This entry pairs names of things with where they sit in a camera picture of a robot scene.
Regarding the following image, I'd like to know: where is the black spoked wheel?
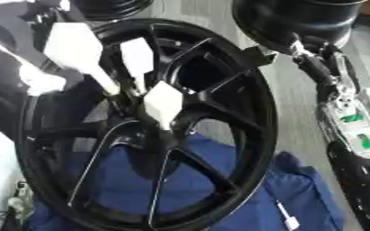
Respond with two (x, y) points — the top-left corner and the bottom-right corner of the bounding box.
(14, 17), (280, 231)

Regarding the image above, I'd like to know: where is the white pin with flat head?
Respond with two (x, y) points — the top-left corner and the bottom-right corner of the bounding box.
(118, 37), (157, 95)
(141, 80), (185, 132)

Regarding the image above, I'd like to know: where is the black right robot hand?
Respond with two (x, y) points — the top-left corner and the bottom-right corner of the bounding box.
(242, 32), (364, 102)

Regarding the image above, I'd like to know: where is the white pin with large head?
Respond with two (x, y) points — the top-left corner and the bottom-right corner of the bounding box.
(41, 22), (122, 97)

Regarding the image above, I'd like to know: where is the black round tyre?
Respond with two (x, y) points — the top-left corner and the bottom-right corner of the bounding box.
(68, 0), (157, 23)

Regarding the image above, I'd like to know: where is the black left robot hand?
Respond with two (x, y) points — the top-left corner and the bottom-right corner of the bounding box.
(25, 75), (115, 134)

